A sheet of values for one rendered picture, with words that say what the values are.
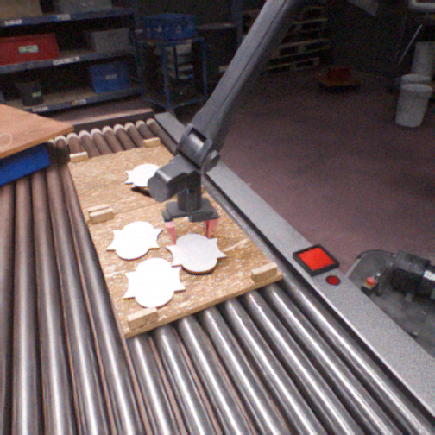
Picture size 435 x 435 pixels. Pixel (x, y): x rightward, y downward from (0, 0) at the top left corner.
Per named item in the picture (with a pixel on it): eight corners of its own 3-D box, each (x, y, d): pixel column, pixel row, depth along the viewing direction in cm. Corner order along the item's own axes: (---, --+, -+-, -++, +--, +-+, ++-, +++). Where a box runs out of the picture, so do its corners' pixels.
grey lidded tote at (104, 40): (120, 44, 510) (117, 25, 497) (132, 47, 486) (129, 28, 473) (85, 49, 486) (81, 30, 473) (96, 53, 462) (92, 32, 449)
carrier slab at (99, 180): (162, 147, 145) (161, 142, 144) (204, 194, 113) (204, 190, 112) (68, 167, 133) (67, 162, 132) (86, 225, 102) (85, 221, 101)
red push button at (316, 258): (318, 251, 90) (318, 247, 89) (333, 267, 85) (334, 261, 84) (296, 258, 88) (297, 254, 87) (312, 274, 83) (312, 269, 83)
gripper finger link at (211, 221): (220, 244, 90) (219, 211, 85) (191, 249, 88) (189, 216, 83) (212, 230, 95) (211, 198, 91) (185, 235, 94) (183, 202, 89)
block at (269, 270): (274, 270, 82) (274, 261, 80) (278, 275, 81) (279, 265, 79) (249, 279, 80) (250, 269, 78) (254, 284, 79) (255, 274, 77)
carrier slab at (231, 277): (205, 195, 113) (205, 190, 112) (282, 279, 82) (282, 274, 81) (88, 227, 101) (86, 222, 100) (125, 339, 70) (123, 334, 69)
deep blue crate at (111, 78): (123, 82, 539) (119, 54, 518) (132, 89, 508) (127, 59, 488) (88, 88, 521) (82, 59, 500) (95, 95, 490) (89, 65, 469)
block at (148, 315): (157, 313, 73) (155, 304, 72) (160, 319, 72) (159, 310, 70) (127, 324, 71) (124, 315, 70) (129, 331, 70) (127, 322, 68)
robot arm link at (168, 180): (223, 152, 76) (192, 127, 78) (185, 170, 68) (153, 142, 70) (204, 192, 84) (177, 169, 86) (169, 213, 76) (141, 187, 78)
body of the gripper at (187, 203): (215, 216, 85) (214, 187, 82) (171, 223, 83) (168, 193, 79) (207, 203, 91) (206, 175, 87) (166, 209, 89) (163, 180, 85)
